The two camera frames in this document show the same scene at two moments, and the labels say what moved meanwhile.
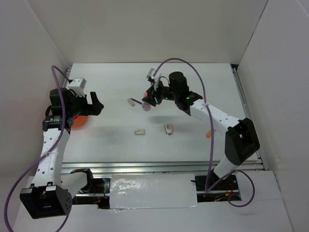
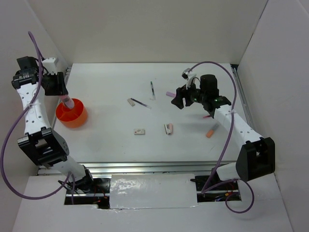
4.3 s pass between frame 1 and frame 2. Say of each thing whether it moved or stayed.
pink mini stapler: stayed
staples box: stayed
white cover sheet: stayed
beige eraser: stayed
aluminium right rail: stayed
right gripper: moved
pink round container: moved
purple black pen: stayed
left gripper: moved
